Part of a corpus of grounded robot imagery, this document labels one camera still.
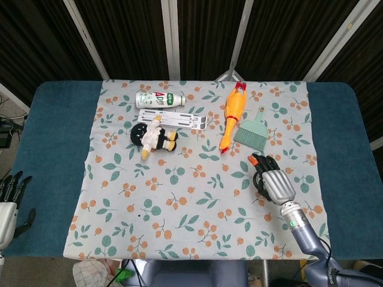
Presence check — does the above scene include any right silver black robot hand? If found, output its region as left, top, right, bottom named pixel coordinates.
left=248, top=153, right=296, bottom=206

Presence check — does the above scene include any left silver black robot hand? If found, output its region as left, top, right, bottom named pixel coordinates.
left=0, top=170, right=37, bottom=251

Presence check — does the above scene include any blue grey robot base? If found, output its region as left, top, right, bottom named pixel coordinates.
left=140, top=259, right=249, bottom=287

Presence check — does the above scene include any green hand brush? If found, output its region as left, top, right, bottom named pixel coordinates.
left=233, top=107, right=268, bottom=151

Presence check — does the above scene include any blue table mat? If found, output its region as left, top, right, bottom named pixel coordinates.
left=0, top=80, right=383, bottom=260

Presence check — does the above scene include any black power box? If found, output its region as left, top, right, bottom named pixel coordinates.
left=0, top=125, right=13, bottom=148

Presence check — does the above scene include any floral patterned tablecloth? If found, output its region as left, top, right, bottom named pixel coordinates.
left=62, top=79, right=333, bottom=261

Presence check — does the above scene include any yellow rubber chicken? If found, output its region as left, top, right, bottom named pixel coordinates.
left=219, top=81, right=248, bottom=155

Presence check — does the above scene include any white checkered bag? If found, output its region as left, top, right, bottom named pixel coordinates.
left=72, top=259, right=112, bottom=287

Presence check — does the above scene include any white folding stand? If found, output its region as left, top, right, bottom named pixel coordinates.
left=138, top=108, right=208, bottom=132

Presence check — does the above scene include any green plastic object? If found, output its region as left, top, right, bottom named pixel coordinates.
left=114, top=268, right=133, bottom=283

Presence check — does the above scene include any black haired plush doll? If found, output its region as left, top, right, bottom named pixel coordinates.
left=130, top=115, right=179, bottom=161

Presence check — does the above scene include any white drink bottle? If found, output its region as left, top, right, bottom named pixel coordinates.
left=135, top=90, right=187, bottom=109

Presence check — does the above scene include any white screen frame post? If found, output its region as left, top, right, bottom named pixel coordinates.
left=303, top=0, right=375, bottom=82
left=160, top=0, right=181, bottom=81
left=0, top=82, right=31, bottom=114
left=215, top=0, right=255, bottom=82
left=62, top=0, right=110, bottom=80

